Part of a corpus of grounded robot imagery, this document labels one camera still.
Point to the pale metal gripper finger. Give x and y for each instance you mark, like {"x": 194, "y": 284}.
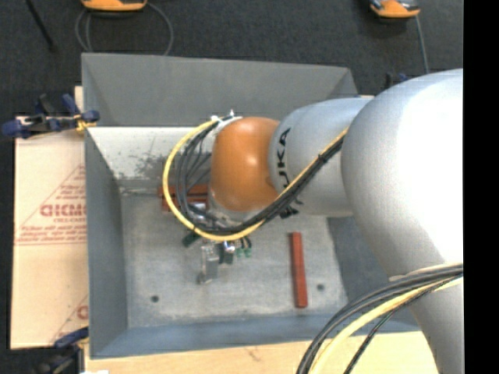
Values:
{"x": 202, "y": 265}
{"x": 213, "y": 267}

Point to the grey metal bin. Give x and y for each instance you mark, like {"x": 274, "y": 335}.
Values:
{"x": 163, "y": 271}

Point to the red-brown flat block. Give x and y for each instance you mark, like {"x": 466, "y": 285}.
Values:
{"x": 165, "y": 199}
{"x": 298, "y": 271}

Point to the brown cardboard board, red print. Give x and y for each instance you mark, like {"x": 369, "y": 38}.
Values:
{"x": 47, "y": 248}

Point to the black cylinder on white bracket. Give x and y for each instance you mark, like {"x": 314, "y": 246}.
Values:
{"x": 227, "y": 255}

